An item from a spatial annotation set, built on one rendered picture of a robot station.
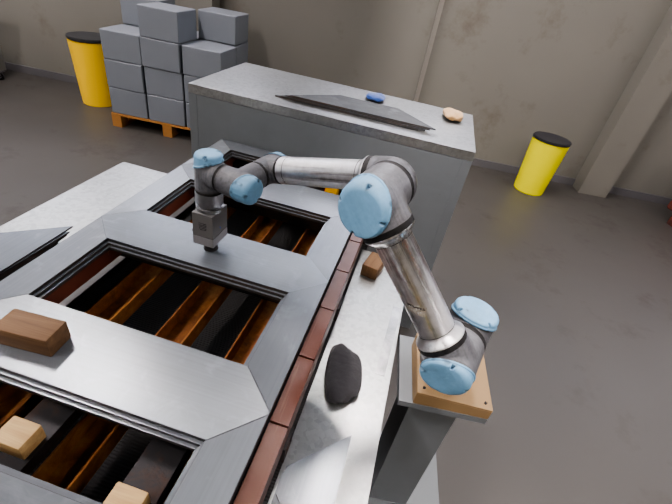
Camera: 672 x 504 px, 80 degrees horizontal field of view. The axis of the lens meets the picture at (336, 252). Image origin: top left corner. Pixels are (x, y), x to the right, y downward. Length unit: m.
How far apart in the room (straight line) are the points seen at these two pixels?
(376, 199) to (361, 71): 3.82
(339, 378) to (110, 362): 0.54
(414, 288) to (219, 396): 0.46
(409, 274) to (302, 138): 1.17
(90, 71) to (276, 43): 1.84
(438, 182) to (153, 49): 2.94
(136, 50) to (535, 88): 3.73
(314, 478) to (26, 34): 5.66
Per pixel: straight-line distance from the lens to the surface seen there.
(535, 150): 4.42
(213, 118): 2.06
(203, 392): 0.91
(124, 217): 1.44
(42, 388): 1.01
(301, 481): 0.96
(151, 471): 0.92
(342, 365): 1.15
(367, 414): 1.11
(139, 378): 0.96
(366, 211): 0.79
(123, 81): 4.35
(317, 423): 1.07
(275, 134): 1.94
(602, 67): 4.91
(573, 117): 4.96
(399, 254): 0.83
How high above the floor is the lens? 1.59
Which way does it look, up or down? 35 degrees down
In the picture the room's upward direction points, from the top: 11 degrees clockwise
